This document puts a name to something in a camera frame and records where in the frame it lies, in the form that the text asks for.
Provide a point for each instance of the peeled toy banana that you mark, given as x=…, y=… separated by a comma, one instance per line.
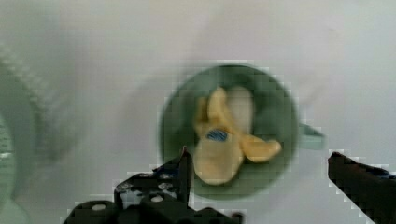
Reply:
x=222, y=122

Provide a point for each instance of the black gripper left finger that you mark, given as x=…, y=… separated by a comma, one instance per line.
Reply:
x=172, y=179

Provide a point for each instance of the green colander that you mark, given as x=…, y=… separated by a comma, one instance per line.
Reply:
x=36, y=130

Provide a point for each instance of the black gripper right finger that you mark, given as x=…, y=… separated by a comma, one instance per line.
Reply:
x=370, y=188

